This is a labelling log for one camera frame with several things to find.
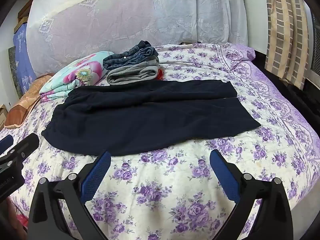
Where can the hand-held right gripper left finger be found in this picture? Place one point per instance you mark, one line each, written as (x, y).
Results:
(96, 173)

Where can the blue printed box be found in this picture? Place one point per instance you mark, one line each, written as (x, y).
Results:
(23, 60)

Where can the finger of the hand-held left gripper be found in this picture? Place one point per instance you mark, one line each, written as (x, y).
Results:
(27, 143)
(5, 143)

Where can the folded floral blanket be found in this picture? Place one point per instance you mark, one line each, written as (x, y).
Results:
(82, 72)

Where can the beige striped curtain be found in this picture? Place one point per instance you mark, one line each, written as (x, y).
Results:
(285, 30)

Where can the folded red garment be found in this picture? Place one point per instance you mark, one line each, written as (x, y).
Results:
(160, 74)

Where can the folded grey pants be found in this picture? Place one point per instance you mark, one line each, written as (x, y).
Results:
(132, 76)

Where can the white lace cover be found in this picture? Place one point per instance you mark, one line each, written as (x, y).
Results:
(125, 17)

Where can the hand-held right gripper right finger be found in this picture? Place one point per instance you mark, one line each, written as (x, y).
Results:
(223, 173)

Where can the green framed picture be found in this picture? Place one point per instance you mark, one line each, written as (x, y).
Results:
(15, 72)

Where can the cardboard box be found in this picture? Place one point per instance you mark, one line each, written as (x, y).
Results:
(23, 12)

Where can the folded blue jeans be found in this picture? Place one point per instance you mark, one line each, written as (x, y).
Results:
(132, 56)

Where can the purple floral bedsheet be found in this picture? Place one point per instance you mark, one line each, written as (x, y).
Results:
(162, 192)

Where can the wooden nightstand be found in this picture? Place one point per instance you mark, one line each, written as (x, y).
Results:
(2, 116)

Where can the orange brown pillow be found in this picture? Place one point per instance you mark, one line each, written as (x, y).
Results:
(25, 100)

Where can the dark navy pants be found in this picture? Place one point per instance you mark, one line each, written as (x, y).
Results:
(150, 115)

